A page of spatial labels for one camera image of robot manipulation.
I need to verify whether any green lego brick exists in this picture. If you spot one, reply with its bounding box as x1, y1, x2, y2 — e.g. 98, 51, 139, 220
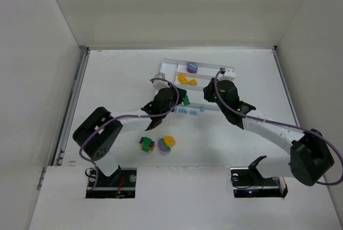
183, 95, 190, 106

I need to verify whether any yellow long lego brick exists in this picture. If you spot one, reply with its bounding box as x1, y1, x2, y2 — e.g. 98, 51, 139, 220
177, 75, 189, 85

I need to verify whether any small yellow lego piece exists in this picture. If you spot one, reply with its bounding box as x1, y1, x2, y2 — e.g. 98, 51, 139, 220
189, 79, 198, 86

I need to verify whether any purple round lego piece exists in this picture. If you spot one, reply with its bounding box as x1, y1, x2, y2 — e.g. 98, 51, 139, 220
187, 63, 198, 74

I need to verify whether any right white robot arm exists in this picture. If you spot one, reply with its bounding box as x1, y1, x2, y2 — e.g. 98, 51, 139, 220
203, 78, 334, 186

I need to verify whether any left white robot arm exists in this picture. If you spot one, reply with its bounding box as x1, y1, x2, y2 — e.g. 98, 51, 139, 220
72, 87, 187, 184

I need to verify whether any white divided sorting tray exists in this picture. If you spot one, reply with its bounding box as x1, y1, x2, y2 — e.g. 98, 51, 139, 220
160, 58, 223, 111

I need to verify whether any green purple yellow lego cluster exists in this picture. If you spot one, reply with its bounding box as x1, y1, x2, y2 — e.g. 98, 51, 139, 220
139, 137, 155, 152

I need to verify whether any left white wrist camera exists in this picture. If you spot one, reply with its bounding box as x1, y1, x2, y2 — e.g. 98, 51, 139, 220
151, 72, 169, 91

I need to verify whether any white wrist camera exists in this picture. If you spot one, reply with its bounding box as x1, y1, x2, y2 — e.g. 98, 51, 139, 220
151, 72, 169, 91
218, 66, 236, 81

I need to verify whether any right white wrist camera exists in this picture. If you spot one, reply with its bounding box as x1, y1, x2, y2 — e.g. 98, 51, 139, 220
218, 66, 236, 81

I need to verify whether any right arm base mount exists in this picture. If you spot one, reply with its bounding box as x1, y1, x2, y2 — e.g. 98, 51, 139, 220
230, 155, 288, 198

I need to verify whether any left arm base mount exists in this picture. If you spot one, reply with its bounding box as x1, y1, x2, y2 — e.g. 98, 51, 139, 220
85, 168, 137, 199

